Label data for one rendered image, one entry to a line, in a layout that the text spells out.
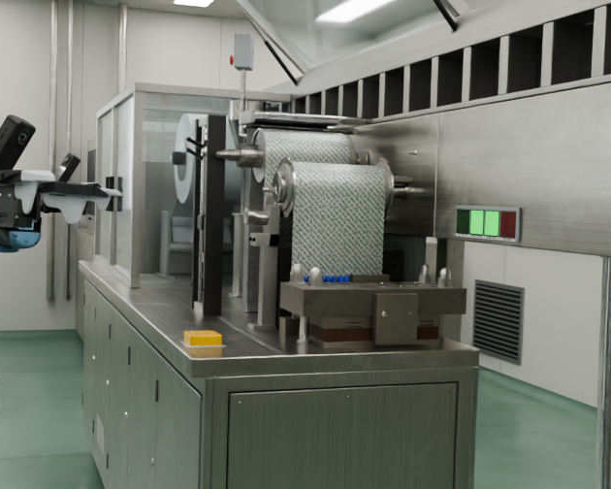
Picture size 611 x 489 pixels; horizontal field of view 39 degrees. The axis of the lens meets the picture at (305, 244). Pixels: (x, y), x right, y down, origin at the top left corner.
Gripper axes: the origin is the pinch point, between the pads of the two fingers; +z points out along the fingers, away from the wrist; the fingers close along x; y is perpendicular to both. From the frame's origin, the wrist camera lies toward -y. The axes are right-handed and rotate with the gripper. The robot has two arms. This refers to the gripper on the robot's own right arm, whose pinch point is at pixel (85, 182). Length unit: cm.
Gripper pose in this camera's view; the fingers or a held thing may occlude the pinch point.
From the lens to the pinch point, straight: 126.8
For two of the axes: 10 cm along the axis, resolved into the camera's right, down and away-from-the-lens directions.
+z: 9.7, 0.5, -2.6
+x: -2.5, -0.9, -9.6
